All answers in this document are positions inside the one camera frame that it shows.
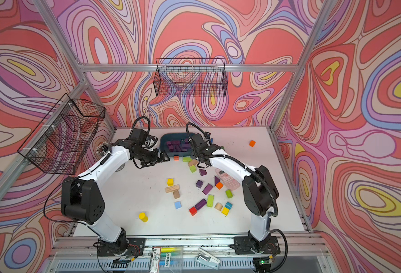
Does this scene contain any teal plastic storage bin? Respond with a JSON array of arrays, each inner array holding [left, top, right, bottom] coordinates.
[[159, 133, 192, 157]]

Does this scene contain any black wire basket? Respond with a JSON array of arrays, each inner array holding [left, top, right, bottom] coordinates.
[[153, 58, 228, 98], [17, 94, 106, 175]]

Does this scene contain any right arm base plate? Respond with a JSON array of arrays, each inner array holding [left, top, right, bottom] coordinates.
[[230, 235, 281, 257]]

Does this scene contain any purple long brick front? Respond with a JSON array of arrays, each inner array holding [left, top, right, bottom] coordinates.
[[195, 199, 207, 210]]

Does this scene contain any light green rectangular block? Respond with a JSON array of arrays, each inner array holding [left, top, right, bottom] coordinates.
[[207, 195, 214, 208]]

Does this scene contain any yellow wooden cylinder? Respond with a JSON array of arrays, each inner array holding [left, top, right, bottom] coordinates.
[[139, 212, 148, 222]]

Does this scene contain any yellow cube left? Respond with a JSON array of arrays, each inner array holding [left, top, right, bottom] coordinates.
[[167, 178, 174, 187]]

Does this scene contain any pink calculator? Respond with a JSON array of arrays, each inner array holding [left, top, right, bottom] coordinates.
[[215, 168, 241, 191]]

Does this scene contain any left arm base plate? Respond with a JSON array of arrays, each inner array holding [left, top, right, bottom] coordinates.
[[94, 237, 146, 257]]

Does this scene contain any marker box front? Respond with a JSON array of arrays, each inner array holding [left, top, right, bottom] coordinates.
[[148, 247, 183, 273]]

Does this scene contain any orange small block centre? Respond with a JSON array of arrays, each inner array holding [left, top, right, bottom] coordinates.
[[216, 182, 223, 190]]

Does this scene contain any natural wood block rear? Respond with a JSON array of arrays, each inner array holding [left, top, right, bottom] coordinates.
[[188, 159, 199, 167]]

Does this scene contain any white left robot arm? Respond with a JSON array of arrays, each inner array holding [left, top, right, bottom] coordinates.
[[61, 128, 170, 256]]

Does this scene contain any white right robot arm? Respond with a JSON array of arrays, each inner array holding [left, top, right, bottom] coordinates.
[[189, 133, 279, 253]]

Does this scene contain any pen holder cup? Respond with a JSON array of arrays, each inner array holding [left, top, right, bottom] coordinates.
[[96, 142, 111, 157]]

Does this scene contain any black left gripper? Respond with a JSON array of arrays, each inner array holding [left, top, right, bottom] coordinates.
[[134, 148, 171, 168]]

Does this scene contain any light blue wooden cube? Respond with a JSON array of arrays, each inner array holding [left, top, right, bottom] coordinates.
[[175, 201, 182, 209]]

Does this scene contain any natural wood cylinder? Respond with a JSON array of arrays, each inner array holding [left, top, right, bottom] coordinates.
[[215, 202, 223, 211]]

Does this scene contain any black wire basket left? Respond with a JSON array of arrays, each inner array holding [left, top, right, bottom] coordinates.
[[17, 94, 106, 175]]

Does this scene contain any green cylinder near calculator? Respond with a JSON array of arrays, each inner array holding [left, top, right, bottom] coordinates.
[[225, 190, 233, 199]]

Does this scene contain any natural wood long block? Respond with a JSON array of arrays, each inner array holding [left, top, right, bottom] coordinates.
[[165, 184, 180, 193]]

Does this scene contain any natural wood small block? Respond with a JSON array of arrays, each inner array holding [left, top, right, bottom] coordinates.
[[173, 191, 181, 199]]

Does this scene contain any clear plastic stapler front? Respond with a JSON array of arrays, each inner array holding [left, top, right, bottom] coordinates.
[[194, 248, 221, 270]]

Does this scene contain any black wire basket back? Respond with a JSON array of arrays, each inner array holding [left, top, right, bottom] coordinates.
[[153, 58, 228, 98]]

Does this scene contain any yellow small cube front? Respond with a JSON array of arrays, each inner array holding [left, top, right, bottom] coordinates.
[[222, 208, 230, 216]]

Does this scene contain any teal small cube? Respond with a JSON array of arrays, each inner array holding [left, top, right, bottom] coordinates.
[[225, 202, 232, 210]]

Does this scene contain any red wooden cube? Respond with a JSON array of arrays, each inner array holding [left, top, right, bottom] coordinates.
[[189, 207, 198, 216]]

